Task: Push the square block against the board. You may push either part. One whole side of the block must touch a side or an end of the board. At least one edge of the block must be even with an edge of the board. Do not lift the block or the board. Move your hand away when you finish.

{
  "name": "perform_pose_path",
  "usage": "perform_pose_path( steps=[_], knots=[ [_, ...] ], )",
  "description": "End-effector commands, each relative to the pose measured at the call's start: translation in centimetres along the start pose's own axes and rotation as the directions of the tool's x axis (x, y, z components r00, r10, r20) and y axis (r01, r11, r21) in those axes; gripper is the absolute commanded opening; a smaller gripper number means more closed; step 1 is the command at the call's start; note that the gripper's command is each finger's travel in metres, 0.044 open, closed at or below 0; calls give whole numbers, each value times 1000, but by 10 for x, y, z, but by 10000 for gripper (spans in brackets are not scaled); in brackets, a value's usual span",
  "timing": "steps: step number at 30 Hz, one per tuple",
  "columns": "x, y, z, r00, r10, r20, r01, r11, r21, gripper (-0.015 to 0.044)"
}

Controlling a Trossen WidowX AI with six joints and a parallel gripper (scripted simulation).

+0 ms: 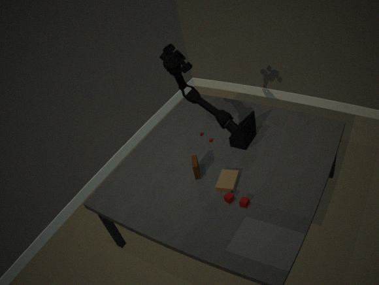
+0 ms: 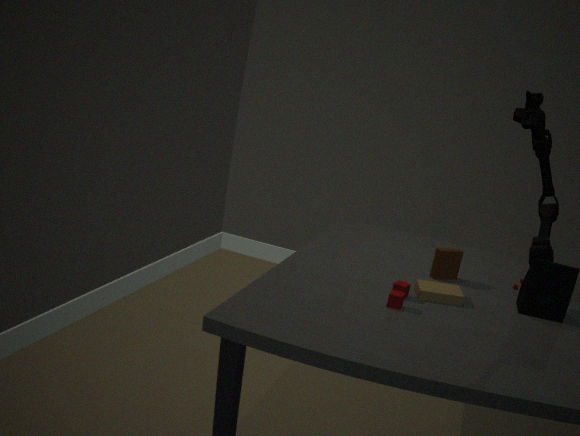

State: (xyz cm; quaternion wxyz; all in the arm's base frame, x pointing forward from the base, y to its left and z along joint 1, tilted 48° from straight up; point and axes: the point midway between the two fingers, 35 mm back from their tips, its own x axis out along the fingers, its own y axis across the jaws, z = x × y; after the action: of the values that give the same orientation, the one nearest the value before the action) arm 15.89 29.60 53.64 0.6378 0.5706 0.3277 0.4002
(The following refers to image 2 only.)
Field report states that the red cube block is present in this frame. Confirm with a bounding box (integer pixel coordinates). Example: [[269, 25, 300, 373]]
[[386, 290, 405, 310], [392, 280, 411, 298]]

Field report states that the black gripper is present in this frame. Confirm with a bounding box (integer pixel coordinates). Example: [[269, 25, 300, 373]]
[[521, 91, 544, 131]]

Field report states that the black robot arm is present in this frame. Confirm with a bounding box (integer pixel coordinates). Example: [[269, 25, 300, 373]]
[[513, 107, 559, 266]]

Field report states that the tan board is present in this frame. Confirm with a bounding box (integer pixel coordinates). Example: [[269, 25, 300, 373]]
[[414, 279, 464, 306]]

